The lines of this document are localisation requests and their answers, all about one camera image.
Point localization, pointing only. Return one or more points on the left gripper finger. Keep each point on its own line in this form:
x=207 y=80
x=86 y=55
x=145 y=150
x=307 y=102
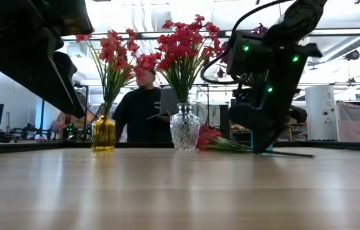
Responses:
x=46 y=80
x=66 y=67

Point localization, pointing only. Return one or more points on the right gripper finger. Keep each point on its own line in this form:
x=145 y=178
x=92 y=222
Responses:
x=266 y=139

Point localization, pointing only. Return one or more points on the orange artificial flower bunch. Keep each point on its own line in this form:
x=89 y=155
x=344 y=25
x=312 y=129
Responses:
x=116 y=54
x=84 y=37

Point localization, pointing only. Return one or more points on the purple artificial flower bunch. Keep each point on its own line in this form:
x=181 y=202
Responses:
x=222 y=73
x=259 y=29

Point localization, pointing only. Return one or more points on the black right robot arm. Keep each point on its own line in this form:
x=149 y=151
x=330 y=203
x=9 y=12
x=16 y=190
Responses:
x=295 y=19

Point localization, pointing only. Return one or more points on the yellow glass vase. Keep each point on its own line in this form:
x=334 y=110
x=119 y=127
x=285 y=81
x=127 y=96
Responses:
x=103 y=134

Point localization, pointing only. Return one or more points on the clear glass vase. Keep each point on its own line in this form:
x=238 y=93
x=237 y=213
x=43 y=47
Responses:
x=184 y=127

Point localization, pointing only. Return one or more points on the white pillar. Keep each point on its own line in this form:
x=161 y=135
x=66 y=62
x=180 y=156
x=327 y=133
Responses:
x=320 y=105

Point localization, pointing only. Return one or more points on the person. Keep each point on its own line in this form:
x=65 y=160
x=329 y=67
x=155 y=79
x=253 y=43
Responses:
x=62 y=124
x=138 y=115

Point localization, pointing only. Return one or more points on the white hanging cloth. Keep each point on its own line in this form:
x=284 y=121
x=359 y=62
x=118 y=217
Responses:
x=204 y=113

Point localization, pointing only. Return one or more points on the pink hanging cloth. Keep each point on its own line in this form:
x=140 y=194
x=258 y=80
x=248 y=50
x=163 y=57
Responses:
x=355 y=124

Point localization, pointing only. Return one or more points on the round black ceiling device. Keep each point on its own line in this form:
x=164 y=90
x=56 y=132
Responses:
x=353 y=55

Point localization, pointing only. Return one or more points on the grey laptop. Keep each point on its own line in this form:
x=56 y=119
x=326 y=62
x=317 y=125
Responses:
x=168 y=102

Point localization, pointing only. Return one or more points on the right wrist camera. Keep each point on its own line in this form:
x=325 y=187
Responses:
x=245 y=115

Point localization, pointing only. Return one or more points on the black table frame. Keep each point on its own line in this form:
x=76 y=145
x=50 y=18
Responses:
x=39 y=147

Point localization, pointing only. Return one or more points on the grey ceiling duct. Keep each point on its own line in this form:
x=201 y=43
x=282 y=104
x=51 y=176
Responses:
x=342 y=48

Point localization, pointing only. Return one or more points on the overhead frame beam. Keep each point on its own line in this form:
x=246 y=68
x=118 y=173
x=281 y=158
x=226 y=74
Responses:
x=342 y=32

